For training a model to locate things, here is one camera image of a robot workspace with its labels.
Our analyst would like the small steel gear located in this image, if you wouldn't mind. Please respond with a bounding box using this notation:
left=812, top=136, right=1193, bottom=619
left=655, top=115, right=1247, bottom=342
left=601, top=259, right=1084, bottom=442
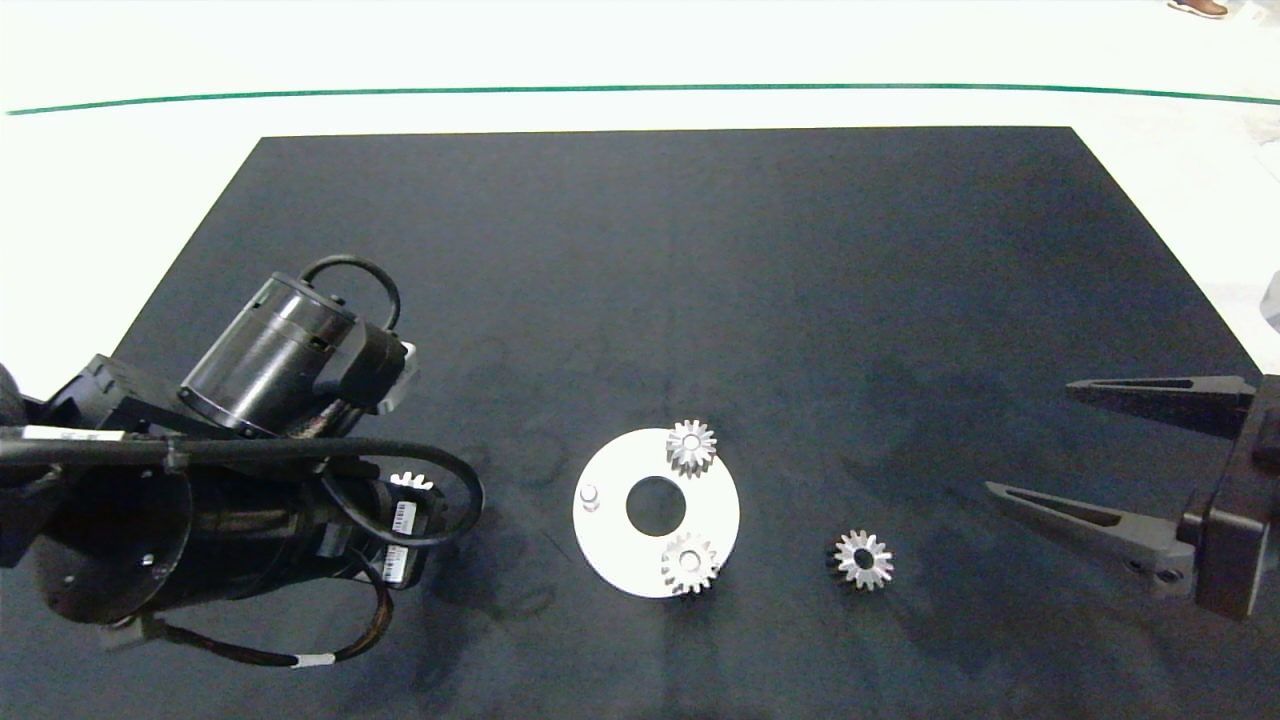
left=833, top=529, right=896, bottom=591
left=660, top=533, right=721, bottom=597
left=665, top=419, right=718, bottom=478

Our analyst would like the round white plate with pins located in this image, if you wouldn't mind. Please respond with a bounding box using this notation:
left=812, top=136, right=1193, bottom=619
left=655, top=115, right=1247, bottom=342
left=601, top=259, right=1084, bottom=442
left=572, top=428, right=741, bottom=599

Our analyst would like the dark mat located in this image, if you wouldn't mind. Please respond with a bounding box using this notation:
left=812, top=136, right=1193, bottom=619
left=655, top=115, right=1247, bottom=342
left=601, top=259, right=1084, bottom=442
left=0, top=126, right=1280, bottom=720

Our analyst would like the green tape line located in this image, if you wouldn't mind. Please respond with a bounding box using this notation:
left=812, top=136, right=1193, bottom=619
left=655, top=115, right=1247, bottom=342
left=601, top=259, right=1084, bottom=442
left=5, top=83, right=1280, bottom=117

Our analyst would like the black cable with white tag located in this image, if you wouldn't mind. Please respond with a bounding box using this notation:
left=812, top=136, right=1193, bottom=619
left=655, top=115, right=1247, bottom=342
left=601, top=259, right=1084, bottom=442
left=150, top=555, right=393, bottom=669

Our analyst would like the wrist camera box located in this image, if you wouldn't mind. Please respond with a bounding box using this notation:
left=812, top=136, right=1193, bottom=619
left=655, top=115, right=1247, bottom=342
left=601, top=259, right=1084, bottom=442
left=340, top=320, right=417, bottom=413

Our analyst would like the black cable loop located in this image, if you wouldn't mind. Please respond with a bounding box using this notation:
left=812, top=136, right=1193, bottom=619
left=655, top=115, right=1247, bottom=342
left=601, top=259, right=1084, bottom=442
left=298, top=254, right=403, bottom=333

